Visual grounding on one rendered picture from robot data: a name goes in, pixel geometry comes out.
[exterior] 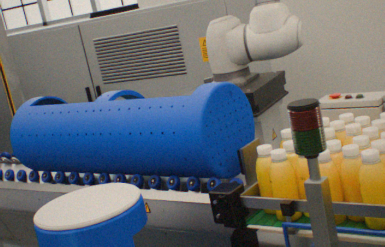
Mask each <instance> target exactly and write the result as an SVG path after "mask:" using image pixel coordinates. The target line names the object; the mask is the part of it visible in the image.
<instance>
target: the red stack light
mask: <svg viewBox="0 0 385 247"><path fill-rule="evenodd" d="M288 117H289V124H290V128H291V129H292V130H294V131H295V132H305V131H309V130H312V129H316V128H319V127H321V126H322V125H323V120H322V113H321V105H318V106H317V107H316V108H313V109H309V110H306V111H290V110H288Z"/></svg>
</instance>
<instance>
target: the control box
mask: <svg viewBox="0 0 385 247"><path fill-rule="evenodd" d="M347 94H350V95H352V98H349V99H346V98H345V95H347ZM356 94H363V95H364V97H361V98H356ZM319 104H320V105H321V113H322V117H328V118H329V123H330V122H332V121H335V120H340V118H339V116H340V115H341V114H346V113H352V114H353V117H354V118H353V119H355V118H356V117H360V116H369V119H370V123H371V125H372V121H374V120H377V119H380V114H381V113H384V112H385V91H378V92H367V93H346V94H341V95H340V96H339V97H338V98H335V99H333V98H332V97H329V94H327V95H325V96H324V97H322V98H321V99H319Z"/></svg>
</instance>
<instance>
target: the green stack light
mask: <svg viewBox="0 0 385 247"><path fill-rule="evenodd" d="M291 135H292V141H293V146H294V153H295V154H297V155H300V156H311V155H315V154H319V153H322V152H324V151H326V149H327V143H326V139H325V132H324V125H322V126H321V127H319V128H316V129H312V130H309V131H305V132H295V131H294V130H292V129H291Z"/></svg>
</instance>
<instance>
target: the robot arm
mask: <svg viewBox="0 0 385 247"><path fill-rule="evenodd" d="M254 3H255V7H254V9H253V10H252V12H251V14H250V20H249V24H241V22H240V20H239V19H238V18H237V17H235V16H232V15H228V16H224V17H219V18H217V19H214V20H212V21H211V22H210V24H209V26H208V29H207V33H206V47H207V52H208V58H209V63H210V66H211V69H212V75H213V76H212V77H209V78H206V79H204V83H205V84H208V83H216V82H230V83H233V84H235V85H236V86H238V87H242V86H245V85H246V84H247V83H249V82H251V81H252V80H254V79H256V78H258V77H259V76H260V73H259V72H251V71H250V69H249V66H248V63H251V62H253V61H266V60H271V59H277V58H282V57H284V56H286V55H289V54H291V53H293V52H295V51H296V50H298V48H299V47H301V46H302V45H303V43H304V39H305V32H304V28H303V24H302V23H301V21H300V19H299V18H298V17H297V16H295V15H292V16H291V14H290V12H289V10H288V7H287V6H285V4H284V3H280V0H254Z"/></svg>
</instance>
